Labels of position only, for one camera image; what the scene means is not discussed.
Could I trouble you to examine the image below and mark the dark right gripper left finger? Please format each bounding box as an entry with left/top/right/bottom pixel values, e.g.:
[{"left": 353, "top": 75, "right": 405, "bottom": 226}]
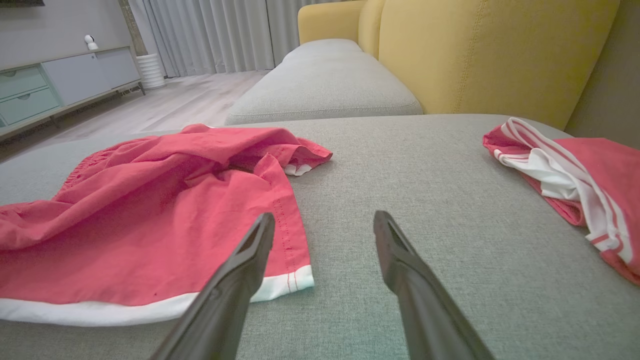
[{"left": 150, "top": 212, "right": 276, "bottom": 360}]

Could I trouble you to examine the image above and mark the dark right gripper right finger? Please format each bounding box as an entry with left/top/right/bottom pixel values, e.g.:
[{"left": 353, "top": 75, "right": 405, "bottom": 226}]
[{"left": 373, "top": 210, "right": 496, "bottom": 360}]

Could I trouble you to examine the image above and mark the red white basketball jersey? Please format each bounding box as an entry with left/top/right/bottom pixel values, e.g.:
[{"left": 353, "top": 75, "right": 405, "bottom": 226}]
[{"left": 482, "top": 117, "right": 640, "bottom": 286}]

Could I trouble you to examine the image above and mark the red shorts white trim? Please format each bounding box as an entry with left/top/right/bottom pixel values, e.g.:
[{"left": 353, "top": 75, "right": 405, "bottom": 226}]
[{"left": 0, "top": 123, "right": 334, "bottom": 327}]

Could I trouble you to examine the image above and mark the small grey sofa seat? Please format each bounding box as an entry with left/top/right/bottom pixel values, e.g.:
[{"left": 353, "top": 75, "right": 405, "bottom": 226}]
[{"left": 224, "top": 39, "right": 424, "bottom": 126}]

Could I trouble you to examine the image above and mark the white ribbed vase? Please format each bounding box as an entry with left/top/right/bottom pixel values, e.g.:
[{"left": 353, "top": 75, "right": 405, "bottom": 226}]
[{"left": 136, "top": 53, "right": 166, "bottom": 90}]

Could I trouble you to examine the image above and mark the wide yellow sofa backrest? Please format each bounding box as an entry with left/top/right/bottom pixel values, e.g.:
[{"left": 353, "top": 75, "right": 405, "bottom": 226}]
[{"left": 377, "top": 0, "right": 621, "bottom": 131}]

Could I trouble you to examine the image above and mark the pale grey tv cabinet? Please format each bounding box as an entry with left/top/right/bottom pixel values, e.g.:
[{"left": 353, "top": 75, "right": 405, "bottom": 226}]
[{"left": 0, "top": 46, "right": 147, "bottom": 142}]

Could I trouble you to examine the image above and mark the grey pleated curtain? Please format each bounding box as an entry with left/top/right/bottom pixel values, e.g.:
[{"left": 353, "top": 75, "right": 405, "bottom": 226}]
[{"left": 127, "top": 0, "right": 346, "bottom": 78}]

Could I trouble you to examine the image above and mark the narrow yellow sofa backrest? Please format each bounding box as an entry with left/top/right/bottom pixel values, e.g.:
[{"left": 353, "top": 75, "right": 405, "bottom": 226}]
[{"left": 298, "top": 0, "right": 386, "bottom": 60}]

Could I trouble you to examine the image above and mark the grey-brown sofa backrest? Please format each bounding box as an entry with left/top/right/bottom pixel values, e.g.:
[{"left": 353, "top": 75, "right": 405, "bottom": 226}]
[{"left": 565, "top": 0, "right": 640, "bottom": 150}]

